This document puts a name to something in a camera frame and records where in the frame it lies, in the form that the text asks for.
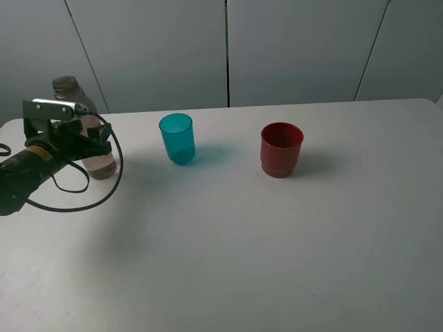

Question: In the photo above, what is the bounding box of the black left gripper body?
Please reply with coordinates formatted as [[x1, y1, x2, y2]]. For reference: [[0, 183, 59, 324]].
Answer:
[[24, 118, 91, 162]]

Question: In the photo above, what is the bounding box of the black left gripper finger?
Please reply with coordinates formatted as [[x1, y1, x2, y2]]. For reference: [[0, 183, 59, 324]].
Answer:
[[87, 124, 111, 143], [71, 138, 112, 160]]

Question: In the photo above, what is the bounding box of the smoky transparent plastic bottle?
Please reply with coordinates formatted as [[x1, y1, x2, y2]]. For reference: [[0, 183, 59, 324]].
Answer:
[[52, 76, 117, 180]]

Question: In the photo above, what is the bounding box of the teal transparent plastic cup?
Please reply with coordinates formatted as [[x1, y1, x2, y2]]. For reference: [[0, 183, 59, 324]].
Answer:
[[159, 113, 195, 165]]

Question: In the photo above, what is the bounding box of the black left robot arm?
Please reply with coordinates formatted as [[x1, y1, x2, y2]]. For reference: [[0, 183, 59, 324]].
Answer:
[[1, 118, 114, 216]]

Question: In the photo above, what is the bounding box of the red plastic cup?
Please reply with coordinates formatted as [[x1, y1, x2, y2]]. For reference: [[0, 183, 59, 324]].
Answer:
[[260, 122, 304, 178]]

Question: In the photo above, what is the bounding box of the black camera cable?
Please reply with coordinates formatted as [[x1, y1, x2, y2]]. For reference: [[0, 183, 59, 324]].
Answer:
[[0, 108, 125, 212]]

